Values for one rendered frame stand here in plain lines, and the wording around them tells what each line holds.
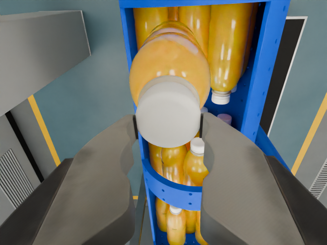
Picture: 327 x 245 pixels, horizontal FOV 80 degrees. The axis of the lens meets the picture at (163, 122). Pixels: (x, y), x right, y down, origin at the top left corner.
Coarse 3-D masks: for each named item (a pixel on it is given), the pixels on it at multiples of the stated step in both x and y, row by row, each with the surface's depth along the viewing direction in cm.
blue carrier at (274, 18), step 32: (128, 0) 28; (160, 0) 25; (192, 0) 23; (224, 0) 23; (256, 0) 24; (288, 0) 27; (128, 32) 38; (256, 32) 42; (128, 64) 38; (256, 64) 29; (256, 96) 33; (256, 128) 39; (160, 192) 46; (192, 192) 42
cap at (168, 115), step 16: (144, 96) 11; (160, 96) 10; (176, 96) 10; (192, 96) 11; (144, 112) 11; (160, 112) 11; (176, 112) 11; (192, 112) 11; (144, 128) 12; (160, 128) 12; (176, 128) 12; (192, 128) 12; (160, 144) 12; (176, 144) 12
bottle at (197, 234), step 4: (196, 216) 67; (196, 220) 68; (196, 224) 69; (196, 228) 70; (196, 232) 71; (196, 236) 72; (200, 236) 69; (200, 240) 70; (200, 244) 71; (204, 244) 70; (208, 244) 71
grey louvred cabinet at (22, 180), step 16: (0, 128) 166; (16, 128) 187; (0, 144) 166; (16, 144) 183; (0, 160) 166; (16, 160) 182; (32, 160) 209; (0, 176) 166; (16, 176) 182; (32, 176) 204; (0, 192) 167; (16, 192) 183; (0, 208) 167; (16, 208) 182; (0, 224) 167
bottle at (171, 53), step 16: (160, 32) 18; (176, 32) 18; (192, 32) 25; (144, 48) 15; (160, 48) 14; (176, 48) 14; (192, 48) 15; (144, 64) 14; (160, 64) 13; (176, 64) 13; (192, 64) 13; (208, 64) 16; (144, 80) 13; (160, 80) 12; (176, 80) 12; (192, 80) 13; (208, 80) 15
